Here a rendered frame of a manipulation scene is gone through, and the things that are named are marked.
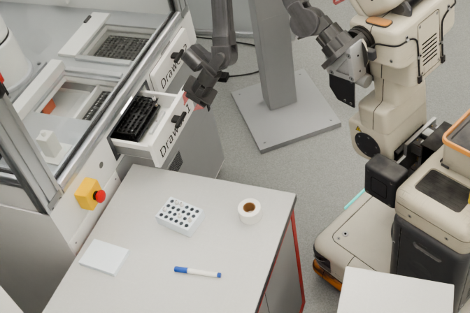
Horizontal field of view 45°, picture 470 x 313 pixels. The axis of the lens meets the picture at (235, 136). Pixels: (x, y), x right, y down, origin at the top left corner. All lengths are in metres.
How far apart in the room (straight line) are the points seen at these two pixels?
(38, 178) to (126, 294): 0.41
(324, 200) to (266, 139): 0.48
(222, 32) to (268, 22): 1.12
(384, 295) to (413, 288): 0.08
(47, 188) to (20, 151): 0.16
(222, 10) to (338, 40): 0.35
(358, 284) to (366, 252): 0.63
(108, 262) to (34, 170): 0.35
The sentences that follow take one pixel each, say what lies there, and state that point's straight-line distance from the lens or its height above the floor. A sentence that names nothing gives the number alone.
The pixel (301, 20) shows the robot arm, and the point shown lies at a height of 1.27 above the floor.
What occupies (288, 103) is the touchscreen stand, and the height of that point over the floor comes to 0.05.
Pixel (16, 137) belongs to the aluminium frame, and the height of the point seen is 1.22.
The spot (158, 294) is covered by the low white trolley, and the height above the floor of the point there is 0.76.
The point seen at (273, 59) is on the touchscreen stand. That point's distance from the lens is 2.90.
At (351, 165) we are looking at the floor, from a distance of 2.86.
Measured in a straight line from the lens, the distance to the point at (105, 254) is 1.77.
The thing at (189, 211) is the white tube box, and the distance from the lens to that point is 1.75.
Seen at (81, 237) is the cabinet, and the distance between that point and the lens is 1.86.
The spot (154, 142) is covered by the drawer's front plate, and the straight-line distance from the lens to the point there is 1.80.
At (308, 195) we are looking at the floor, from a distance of 2.75.
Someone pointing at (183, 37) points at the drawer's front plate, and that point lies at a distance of 2.23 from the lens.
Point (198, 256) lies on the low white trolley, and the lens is 1.70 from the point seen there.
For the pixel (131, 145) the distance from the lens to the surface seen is 1.87.
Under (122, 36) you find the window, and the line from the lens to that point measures 1.92.
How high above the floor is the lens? 2.15
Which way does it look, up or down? 45 degrees down
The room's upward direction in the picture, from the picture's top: 12 degrees counter-clockwise
